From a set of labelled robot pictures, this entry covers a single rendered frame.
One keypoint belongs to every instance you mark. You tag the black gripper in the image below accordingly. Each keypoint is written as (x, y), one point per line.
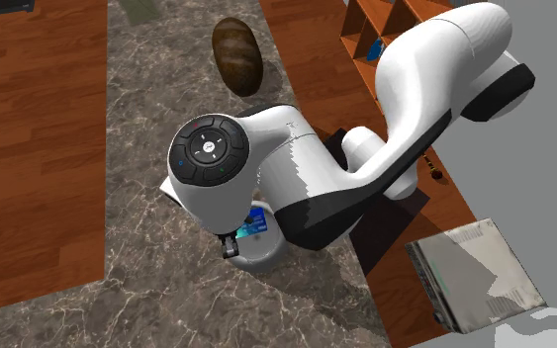
(229, 245)

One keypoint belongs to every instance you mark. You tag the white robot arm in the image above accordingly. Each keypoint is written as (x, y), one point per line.
(418, 82)

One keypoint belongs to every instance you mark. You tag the white round bowl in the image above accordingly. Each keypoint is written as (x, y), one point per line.
(263, 253)

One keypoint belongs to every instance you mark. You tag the blue card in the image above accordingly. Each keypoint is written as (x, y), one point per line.
(258, 222)

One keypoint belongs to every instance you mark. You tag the brown bread loaf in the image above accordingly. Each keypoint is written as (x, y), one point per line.
(237, 55)

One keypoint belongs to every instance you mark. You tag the small brown stick tool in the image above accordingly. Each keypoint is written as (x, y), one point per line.
(435, 171)

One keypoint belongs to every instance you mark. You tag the grey metal box appliance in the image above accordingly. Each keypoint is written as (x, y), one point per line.
(466, 274)

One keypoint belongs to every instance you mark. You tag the wooden shelf unit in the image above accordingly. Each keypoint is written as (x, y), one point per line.
(361, 24)

